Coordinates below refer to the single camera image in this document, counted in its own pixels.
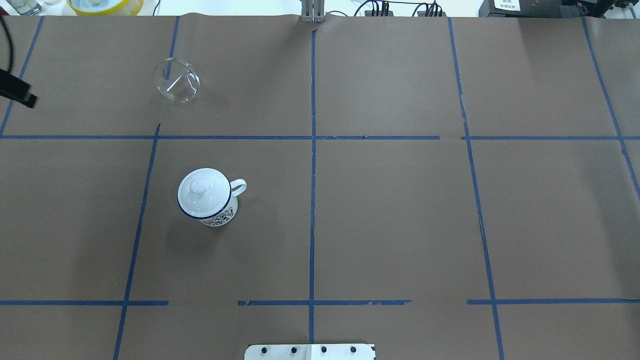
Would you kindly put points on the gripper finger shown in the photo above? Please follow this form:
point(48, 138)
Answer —
point(16, 89)

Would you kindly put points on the yellow tape roll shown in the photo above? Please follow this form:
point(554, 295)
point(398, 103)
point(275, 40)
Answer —
point(106, 7)

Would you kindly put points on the white enamel mug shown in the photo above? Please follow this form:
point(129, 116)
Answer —
point(227, 214)

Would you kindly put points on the brown table paper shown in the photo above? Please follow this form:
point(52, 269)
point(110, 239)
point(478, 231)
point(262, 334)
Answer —
point(441, 188)

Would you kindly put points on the black box device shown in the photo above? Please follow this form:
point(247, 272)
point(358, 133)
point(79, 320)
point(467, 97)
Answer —
point(551, 9)

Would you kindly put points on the aluminium frame post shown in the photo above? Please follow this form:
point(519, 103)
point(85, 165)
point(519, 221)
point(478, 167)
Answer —
point(313, 11)

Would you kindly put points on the white pedestal column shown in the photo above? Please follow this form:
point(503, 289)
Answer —
point(327, 351)

